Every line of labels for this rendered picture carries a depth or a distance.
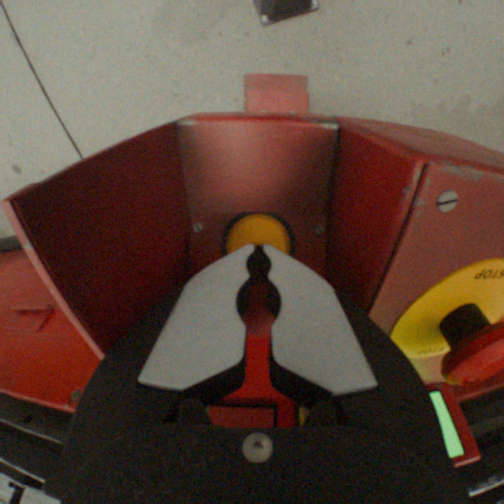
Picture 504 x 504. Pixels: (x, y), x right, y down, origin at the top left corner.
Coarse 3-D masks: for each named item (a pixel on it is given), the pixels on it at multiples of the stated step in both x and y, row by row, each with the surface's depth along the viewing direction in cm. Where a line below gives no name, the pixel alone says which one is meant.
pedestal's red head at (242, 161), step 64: (192, 128) 12; (256, 128) 12; (320, 128) 12; (384, 128) 10; (64, 192) 5; (128, 192) 7; (192, 192) 14; (256, 192) 14; (320, 192) 14; (384, 192) 8; (448, 192) 6; (64, 256) 5; (128, 256) 8; (192, 256) 15; (320, 256) 15; (384, 256) 8; (448, 256) 7; (128, 320) 8; (256, 320) 15; (384, 320) 9; (448, 384) 14
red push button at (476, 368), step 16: (464, 304) 9; (448, 320) 9; (464, 320) 8; (480, 320) 8; (448, 336) 9; (464, 336) 8; (480, 336) 7; (496, 336) 6; (448, 352) 8; (464, 352) 7; (480, 352) 7; (496, 352) 6; (448, 368) 8; (464, 368) 7; (480, 368) 7; (496, 368) 7; (464, 384) 8
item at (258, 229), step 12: (252, 216) 14; (264, 216) 14; (240, 228) 14; (252, 228) 14; (264, 228) 14; (276, 228) 14; (228, 240) 14; (240, 240) 14; (252, 240) 14; (264, 240) 14; (276, 240) 14; (288, 240) 14; (228, 252) 14; (288, 252) 14
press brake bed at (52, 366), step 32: (0, 256) 88; (0, 288) 59; (32, 288) 56; (0, 320) 46; (64, 320) 44; (0, 352) 38; (32, 352) 37; (64, 352) 37; (256, 352) 34; (0, 384) 31; (32, 384) 32; (64, 384) 32; (256, 384) 30; (480, 384) 23; (0, 416) 26; (32, 416) 27; (64, 416) 28; (480, 416) 20; (480, 448) 18
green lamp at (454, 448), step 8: (440, 400) 13; (440, 408) 13; (440, 416) 12; (448, 416) 12; (448, 424) 12; (448, 432) 11; (448, 440) 11; (456, 440) 11; (448, 448) 10; (456, 448) 10
